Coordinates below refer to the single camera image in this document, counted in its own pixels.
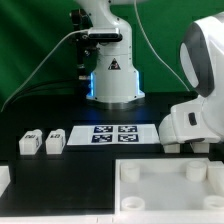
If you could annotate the black camera on mount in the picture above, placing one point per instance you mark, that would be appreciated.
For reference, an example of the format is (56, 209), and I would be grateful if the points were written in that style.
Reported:
(104, 34)

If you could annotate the white sheet with tags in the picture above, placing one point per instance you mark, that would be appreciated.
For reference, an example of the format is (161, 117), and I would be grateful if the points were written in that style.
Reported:
(113, 134)

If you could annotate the white obstacle fence bar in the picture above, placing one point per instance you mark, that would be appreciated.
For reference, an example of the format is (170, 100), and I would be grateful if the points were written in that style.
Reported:
(4, 178)

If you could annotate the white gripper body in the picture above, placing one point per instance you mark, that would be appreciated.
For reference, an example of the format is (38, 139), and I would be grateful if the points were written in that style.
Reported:
(186, 124)

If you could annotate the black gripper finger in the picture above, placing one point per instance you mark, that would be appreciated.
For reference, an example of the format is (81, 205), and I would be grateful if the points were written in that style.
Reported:
(173, 148)
(199, 147)

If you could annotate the white square table top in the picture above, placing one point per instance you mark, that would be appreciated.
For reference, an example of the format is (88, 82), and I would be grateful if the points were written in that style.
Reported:
(169, 185)

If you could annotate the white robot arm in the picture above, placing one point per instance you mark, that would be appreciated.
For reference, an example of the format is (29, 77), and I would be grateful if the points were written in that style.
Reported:
(115, 81)

